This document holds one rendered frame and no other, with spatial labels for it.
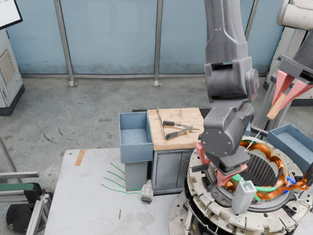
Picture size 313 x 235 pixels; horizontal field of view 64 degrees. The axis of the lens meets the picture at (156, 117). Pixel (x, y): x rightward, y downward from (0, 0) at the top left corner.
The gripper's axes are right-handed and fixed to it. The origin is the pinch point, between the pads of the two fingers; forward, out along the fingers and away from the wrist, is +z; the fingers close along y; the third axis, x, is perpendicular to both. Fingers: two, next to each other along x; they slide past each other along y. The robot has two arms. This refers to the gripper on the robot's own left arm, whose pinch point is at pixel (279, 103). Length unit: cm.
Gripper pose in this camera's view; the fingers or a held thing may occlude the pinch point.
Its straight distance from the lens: 61.0
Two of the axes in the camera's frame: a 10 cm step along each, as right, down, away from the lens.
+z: -3.6, 8.1, 4.6
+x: 7.0, -1.0, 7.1
